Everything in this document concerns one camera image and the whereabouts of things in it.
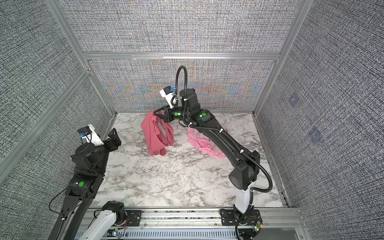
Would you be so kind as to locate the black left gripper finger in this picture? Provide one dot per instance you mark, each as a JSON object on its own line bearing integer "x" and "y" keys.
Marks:
{"x": 114, "y": 138}
{"x": 161, "y": 112}

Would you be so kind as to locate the dark pink cloth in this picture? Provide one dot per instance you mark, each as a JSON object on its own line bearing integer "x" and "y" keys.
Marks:
{"x": 158, "y": 134}

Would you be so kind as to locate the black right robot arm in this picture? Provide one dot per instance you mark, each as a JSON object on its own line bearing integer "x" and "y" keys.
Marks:
{"x": 180, "y": 156}

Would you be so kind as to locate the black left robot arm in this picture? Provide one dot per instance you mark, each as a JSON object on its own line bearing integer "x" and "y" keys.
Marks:
{"x": 91, "y": 160}

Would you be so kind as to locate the light pink cloth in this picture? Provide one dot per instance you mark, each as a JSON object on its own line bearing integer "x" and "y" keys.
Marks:
{"x": 203, "y": 143}

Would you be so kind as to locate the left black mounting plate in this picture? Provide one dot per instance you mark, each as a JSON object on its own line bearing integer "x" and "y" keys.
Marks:
{"x": 133, "y": 218}

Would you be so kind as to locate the black mounting plate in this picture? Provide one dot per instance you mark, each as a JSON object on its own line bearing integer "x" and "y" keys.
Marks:
{"x": 133, "y": 218}
{"x": 230, "y": 217}

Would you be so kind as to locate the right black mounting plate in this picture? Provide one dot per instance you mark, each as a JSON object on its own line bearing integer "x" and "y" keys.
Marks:
{"x": 230, "y": 217}

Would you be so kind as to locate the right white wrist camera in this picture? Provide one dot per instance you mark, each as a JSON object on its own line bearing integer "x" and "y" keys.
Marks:
{"x": 169, "y": 93}

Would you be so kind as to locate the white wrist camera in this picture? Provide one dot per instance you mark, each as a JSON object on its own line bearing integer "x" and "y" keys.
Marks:
{"x": 89, "y": 135}
{"x": 169, "y": 93}

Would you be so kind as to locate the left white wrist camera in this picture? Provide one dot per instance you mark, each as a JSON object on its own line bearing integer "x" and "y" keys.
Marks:
{"x": 89, "y": 135}

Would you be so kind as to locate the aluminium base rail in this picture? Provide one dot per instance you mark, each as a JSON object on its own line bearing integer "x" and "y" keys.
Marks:
{"x": 205, "y": 224}

